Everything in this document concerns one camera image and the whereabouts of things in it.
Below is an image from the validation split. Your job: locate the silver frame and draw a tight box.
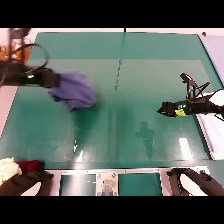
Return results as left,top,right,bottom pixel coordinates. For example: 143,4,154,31
43,167,214,197

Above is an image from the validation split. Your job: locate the purple garment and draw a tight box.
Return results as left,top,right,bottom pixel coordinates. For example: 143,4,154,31
47,71,99,112

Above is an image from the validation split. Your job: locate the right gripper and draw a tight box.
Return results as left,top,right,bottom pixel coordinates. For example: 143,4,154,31
157,99,194,118

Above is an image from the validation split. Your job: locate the dark red garment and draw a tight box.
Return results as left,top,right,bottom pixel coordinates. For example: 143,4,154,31
16,159,46,174

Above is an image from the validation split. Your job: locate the white garment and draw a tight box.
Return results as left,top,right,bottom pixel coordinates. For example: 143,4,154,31
0,157,23,185

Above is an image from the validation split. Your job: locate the black cable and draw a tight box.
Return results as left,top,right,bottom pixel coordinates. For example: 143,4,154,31
0,43,50,86

